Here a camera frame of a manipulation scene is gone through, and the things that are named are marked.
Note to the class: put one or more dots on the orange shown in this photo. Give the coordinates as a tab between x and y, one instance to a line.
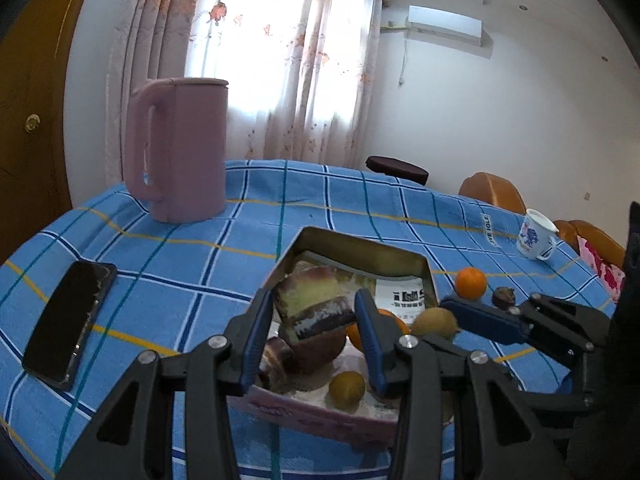
471	283
400	325

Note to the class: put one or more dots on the white mug with blue print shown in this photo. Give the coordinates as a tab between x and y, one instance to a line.
535	237

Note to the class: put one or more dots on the printed paper leaflet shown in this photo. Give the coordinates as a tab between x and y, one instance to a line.
402	302

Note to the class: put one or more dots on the dark round stool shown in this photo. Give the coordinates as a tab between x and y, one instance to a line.
397	169

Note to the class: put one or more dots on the small yellow fruit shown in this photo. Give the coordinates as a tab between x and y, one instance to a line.
345	390

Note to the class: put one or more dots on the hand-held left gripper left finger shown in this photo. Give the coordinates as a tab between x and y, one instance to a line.
257	342

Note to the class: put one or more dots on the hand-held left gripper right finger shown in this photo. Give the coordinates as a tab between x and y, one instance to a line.
374	347

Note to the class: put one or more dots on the brown wooden door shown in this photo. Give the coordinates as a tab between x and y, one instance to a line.
30	60

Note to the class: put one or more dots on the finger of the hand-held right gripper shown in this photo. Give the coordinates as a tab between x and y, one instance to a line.
555	407
482	321

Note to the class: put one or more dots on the brown kiwi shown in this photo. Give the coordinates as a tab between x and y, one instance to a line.
432	322

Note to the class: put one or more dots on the dark mangosteen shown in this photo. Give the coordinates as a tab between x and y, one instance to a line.
504	297

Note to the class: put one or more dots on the brass door knob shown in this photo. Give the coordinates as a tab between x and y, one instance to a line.
32	122

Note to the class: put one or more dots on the white air conditioner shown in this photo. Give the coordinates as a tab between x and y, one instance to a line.
445	25

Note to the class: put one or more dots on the brown wooden chair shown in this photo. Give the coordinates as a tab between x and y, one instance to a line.
492	192

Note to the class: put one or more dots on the pink electric kettle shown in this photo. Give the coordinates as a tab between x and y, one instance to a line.
185	155

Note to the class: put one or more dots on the sheer floral curtain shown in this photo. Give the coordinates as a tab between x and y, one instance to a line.
280	60

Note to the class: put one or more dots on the pink floral tin box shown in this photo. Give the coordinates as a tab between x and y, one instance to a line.
320	417

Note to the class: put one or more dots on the black smartphone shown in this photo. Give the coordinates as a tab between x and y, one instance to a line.
70	325

